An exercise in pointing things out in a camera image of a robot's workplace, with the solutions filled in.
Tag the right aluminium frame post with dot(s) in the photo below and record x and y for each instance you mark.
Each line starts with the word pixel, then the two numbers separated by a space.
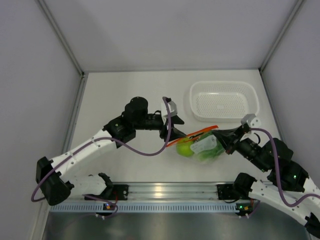
pixel 293 13

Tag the slotted grey cable duct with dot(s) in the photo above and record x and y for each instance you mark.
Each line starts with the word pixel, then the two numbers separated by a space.
pixel 152 207

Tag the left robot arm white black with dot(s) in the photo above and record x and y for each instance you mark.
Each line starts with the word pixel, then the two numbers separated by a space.
pixel 56 177

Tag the aluminium mounting rail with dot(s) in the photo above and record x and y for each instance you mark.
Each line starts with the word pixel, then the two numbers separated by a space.
pixel 171 191

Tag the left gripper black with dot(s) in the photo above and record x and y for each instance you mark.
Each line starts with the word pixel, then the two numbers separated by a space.
pixel 175 133

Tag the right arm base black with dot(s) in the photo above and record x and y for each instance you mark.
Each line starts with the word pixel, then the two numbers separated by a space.
pixel 226 192

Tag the aluminium frame post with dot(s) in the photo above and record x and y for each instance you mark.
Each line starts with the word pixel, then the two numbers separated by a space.
pixel 293 13
pixel 44 8

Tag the clear zip bag orange seal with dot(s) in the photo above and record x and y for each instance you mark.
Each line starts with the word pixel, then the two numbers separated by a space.
pixel 202 140

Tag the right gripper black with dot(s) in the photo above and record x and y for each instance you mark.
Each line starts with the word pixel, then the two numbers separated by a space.
pixel 227 142

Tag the green fake lettuce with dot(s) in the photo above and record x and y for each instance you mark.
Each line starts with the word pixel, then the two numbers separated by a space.
pixel 210 154

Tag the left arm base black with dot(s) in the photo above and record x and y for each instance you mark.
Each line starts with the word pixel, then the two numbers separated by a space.
pixel 117 192

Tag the left aluminium frame post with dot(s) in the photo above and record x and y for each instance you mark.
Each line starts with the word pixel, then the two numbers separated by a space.
pixel 44 8

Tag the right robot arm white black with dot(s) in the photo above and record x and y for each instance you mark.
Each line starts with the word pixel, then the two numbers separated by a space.
pixel 293 191

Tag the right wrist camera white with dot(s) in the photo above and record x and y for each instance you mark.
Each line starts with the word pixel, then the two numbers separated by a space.
pixel 251 120

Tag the green fake apple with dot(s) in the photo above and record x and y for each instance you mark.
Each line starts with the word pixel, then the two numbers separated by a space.
pixel 183 147

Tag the white perforated plastic basket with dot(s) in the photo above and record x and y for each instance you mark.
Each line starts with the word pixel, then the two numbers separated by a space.
pixel 222 101

